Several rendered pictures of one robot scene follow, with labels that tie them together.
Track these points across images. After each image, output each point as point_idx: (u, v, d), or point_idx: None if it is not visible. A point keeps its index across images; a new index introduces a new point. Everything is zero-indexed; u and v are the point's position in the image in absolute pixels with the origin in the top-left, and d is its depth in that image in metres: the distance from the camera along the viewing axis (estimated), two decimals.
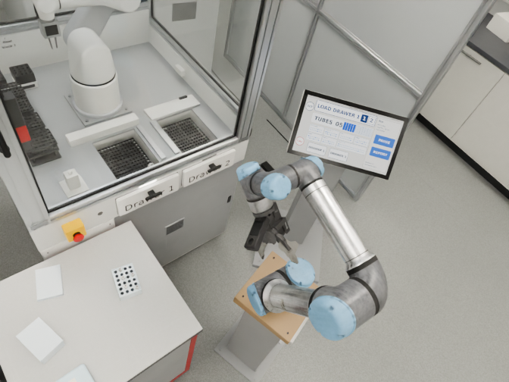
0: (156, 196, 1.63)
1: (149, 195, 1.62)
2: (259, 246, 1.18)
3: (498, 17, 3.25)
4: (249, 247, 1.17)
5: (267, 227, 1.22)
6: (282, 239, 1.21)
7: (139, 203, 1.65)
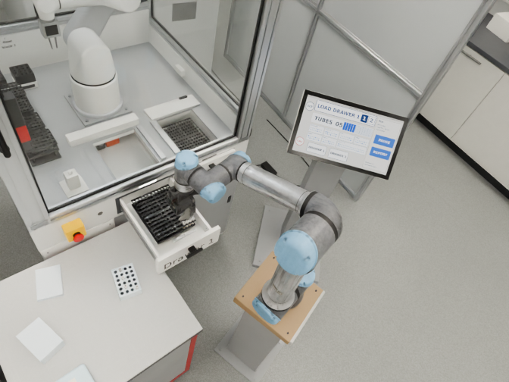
0: (197, 253, 1.51)
1: (190, 252, 1.49)
2: None
3: (498, 17, 3.25)
4: None
5: None
6: None
7: (179, 259, 1.53)
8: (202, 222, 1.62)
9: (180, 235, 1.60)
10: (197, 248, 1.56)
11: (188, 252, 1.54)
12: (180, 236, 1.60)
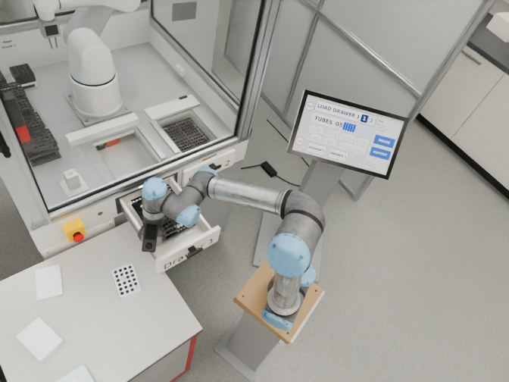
0: (197, 253, 1.51)
1: (190, 252, 1.49)
2: (155, 247, 1.32)
3: (498, 17, 3.25)
4: (148, 251, 1.29)
5: None
6: (166, 236, 1.39)
7: (179, 259, 1.53)
8: (202, 222, 1.62)
9: (180, 235, 1.60)
10: (197, 248, 1.56)
11: (188, 252, 1.54)
12: (180, 236, 1.60)
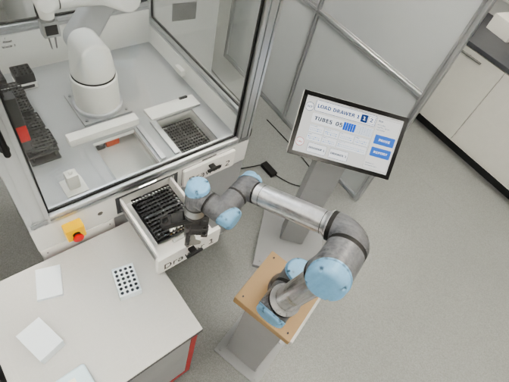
0: (197, 253, 1.51)
1: (190, 252, 1.49)
2: (166, 229, 1.33)
3: (498, 17, 3.25)
4: (160, 222, 1.33)
5: (186, 223, 1.33)
6: (185, 241, 1.36)
7: (179, 259, 1.53)
8: None
9: (180, 235, 1.60)
10: (197, 248, 1.56)
11: (188, 252, 1.54)
12: (180, 236, 1.60)
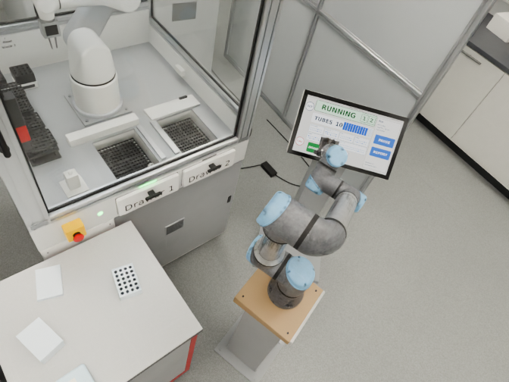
0: (156, 196, 1.63)
1: (149, 195, 1.62)
2: None
3: (498, 17, 3.25)
4: None
5: None
6: None
7: (139, 202, 1.65)
8: None
9: None
10: None
11: None
12: None
